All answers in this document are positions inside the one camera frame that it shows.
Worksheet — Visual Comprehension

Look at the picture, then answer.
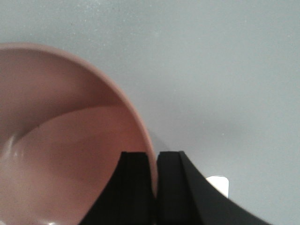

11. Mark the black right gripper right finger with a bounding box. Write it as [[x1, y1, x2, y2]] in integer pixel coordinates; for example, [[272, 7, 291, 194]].
[[157, 151, 266, 225]]

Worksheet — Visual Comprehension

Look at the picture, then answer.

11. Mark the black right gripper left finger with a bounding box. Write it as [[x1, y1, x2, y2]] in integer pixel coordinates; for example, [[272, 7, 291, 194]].
[[81, 152, 154, 225]]

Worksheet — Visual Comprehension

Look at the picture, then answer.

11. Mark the pink plastic bowl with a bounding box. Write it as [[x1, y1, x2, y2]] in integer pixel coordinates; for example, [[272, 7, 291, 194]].
[[0, 43, 158, 225]]

